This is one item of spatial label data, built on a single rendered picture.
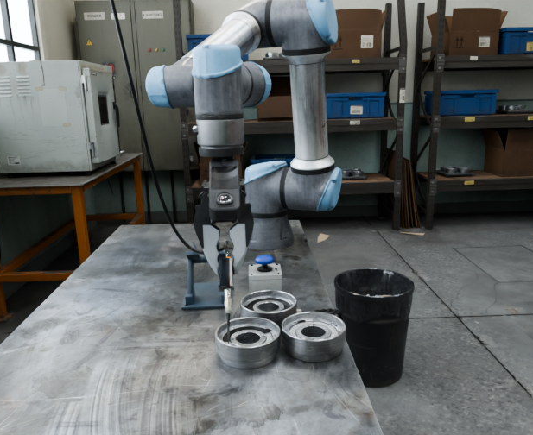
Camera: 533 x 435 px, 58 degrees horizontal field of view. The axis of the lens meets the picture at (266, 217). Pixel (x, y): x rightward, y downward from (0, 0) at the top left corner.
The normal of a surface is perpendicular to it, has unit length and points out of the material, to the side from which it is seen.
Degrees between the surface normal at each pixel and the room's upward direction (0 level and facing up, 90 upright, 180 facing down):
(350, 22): 92
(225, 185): 32
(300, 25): 101
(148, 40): 90
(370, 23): 92
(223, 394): 0
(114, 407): 0
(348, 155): 90
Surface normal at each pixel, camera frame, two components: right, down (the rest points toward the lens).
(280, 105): 0.03, 0.11
